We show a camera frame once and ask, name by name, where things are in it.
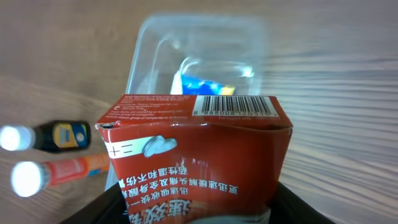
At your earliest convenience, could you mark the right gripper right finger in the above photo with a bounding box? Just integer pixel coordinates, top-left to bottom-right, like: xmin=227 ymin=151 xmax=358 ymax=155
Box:
xmin=269 ymin=182 xmax=335 ymax=224

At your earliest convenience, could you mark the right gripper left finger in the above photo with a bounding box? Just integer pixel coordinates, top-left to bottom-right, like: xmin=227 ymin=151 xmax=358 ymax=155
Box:
xmin=60 ymin=184 xmax=130 ymax=224

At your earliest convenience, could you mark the red medicine box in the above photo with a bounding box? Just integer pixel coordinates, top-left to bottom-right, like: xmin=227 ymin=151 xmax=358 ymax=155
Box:
xmin=96 ymin=95 xmax=293 ymax=223

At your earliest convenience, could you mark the orange Redoxon tube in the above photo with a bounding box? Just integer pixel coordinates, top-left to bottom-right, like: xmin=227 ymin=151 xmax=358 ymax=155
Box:
xmin=10 ymin=153 xmax=110 ymax=197

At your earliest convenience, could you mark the dark bottle white cap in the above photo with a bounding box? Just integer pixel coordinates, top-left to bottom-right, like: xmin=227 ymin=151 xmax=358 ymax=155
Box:
xmin=1 ymin=120 xmax=91 ymax=154

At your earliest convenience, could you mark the blue yellow cough drops box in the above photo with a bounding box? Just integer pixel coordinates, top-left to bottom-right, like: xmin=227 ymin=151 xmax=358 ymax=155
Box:
xmin=170 ymin=72 xmax=236 ymax=95

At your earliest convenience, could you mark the clear plastic container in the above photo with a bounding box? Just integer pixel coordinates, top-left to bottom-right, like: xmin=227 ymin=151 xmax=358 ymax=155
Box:
xmin=104 ymin=14 xmax=268 ymax=192

